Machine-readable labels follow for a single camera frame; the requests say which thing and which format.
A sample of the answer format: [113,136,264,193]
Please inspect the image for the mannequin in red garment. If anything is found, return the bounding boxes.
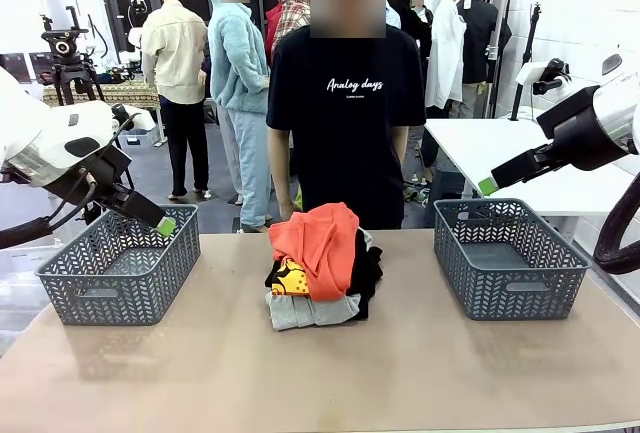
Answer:
[263,0,284,67]

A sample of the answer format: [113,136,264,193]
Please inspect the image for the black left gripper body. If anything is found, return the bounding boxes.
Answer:
[48,144,137,212]

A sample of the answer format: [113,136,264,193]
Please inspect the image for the mannequin in black jacket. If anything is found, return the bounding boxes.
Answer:
[457,0,514,120]

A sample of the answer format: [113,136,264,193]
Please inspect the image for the orange top with yellow print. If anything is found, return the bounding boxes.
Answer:
[263,201,361,303]

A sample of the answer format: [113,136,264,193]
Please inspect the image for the grey top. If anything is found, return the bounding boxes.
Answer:
[266,228,375,332]

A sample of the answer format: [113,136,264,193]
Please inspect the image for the white table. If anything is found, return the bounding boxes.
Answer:
[423,117,640,254]

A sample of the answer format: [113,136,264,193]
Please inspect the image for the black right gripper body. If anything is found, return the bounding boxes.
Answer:
[537,85,640,172]

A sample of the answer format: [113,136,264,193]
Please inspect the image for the clear storage box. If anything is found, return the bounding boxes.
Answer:
[118,127,162,150]

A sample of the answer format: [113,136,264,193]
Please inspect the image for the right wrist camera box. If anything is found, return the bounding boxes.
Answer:
[514,56,572,97]

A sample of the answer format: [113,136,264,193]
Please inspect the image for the mannequin in blue fleece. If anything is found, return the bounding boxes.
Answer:
[207,0,274,234]

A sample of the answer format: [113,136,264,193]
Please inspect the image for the mannequin in cream shirt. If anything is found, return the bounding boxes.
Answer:
[141,0,211,202]

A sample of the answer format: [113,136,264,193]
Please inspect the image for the black camera tripod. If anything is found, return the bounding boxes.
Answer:
[39,5,106,107]

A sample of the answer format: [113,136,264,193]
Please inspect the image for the person's right forearm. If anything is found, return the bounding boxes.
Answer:
[268,162,301,224]

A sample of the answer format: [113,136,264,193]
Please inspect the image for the grey plastic lattice basket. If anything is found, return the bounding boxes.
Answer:
[34,203,202,327]
[432,197,592,322]

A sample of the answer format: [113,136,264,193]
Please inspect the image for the mannequin in white shirt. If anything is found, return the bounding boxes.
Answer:
[424,0,470,119]

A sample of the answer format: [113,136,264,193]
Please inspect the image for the person in black T-shirt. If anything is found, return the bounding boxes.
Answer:
[266,0,427,232]

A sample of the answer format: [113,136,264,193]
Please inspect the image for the black buttoned cargo bottoms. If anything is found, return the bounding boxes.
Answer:
[349,230,385,304]

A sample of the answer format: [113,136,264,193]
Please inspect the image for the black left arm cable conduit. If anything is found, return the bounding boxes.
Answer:
[0,167,100,250]

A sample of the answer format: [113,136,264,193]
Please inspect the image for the patterned tablecloth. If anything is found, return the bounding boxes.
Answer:
[42,80,162,110]

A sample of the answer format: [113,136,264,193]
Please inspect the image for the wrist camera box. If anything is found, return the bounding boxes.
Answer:
[514,56,572,97]
[110,102,157,133]

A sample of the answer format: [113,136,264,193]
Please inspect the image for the mannequin in plaid hoodie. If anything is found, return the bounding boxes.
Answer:
[269,0,312,62]

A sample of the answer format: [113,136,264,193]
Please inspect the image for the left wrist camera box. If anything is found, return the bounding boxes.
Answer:
[110,102,157,133]

